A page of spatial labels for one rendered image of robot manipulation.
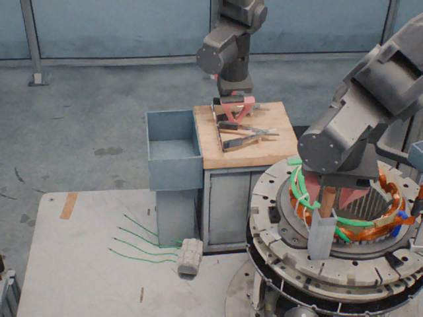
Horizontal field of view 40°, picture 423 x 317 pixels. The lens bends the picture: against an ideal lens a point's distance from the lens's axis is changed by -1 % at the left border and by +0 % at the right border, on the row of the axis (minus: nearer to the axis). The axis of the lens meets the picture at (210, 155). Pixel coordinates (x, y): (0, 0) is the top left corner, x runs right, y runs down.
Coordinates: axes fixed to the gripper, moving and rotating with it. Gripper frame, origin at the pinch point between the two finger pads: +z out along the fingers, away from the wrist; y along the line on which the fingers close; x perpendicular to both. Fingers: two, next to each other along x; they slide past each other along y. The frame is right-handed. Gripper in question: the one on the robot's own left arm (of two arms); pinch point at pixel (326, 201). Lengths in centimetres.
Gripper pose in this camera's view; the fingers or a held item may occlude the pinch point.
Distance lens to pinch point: 87.5
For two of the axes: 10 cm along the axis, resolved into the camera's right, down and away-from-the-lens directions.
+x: 0.8, -6.9, 7.2
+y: 10.0, 0.9, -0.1
